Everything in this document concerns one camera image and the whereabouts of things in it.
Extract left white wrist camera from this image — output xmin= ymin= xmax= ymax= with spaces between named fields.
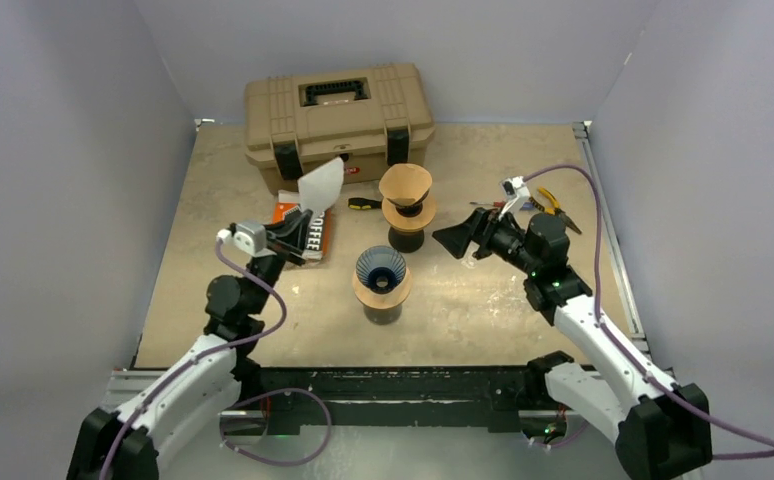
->
xmin=216 ymin=221 xmax=274 ymax=258

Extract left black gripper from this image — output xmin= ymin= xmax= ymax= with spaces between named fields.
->
xmin=243 ymin=209 xmax=311 ymax=315

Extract blue red screwdriver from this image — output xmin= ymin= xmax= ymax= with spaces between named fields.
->
xmin=469 ymin=201 xmax=505 ymax=209

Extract yellow black pliers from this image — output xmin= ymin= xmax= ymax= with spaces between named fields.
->
xmin=529 ymin=187 xmax=583 ymax=235

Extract aluminium frame rail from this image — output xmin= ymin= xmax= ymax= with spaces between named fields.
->
xmin=571 ymin=121 xmax=652 ymax=360

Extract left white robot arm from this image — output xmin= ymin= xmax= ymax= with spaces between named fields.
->
xmin=66 ymin=209 xmax=324 ymax=479

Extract tan plastic toolbox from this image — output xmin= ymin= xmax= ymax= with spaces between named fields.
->
xmin=243 ymin=63 xmax=435 ymax=194

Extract white paper coffee filter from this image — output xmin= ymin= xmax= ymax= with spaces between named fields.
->
xmin=297 ymin=156 xmax=344 ymax=215

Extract black yellow screwdriver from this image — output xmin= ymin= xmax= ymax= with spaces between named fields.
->
xmin=347 ymin=197 xmax=382 ymax=211

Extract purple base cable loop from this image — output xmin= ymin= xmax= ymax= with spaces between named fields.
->
xmin=218 ymin=388 xmax=333 ymax=467

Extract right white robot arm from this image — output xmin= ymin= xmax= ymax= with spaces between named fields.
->
xmin=432 ymin=208 xmax=713 ymax=479

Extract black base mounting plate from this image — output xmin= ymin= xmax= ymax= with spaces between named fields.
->
xmin=218 ymin=352 xmax=581 ymax=439

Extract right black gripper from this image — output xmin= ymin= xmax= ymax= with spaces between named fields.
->
xmin=433 ymin=204 xmax=540 ymax=277

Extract wooden dripper ring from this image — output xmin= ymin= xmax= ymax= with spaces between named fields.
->
xmin=380 ymin=197 xmax=439 ymax=234
xmin=351 ymin=272 xmax=413 ymax=313

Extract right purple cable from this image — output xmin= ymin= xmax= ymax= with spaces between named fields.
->
xmin=522 ymin=164 xmax=774 ymax=460

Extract brown paper coffee filter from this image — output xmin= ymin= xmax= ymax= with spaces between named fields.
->
xmin=379 ymin=163 xmax=433 ymax=206

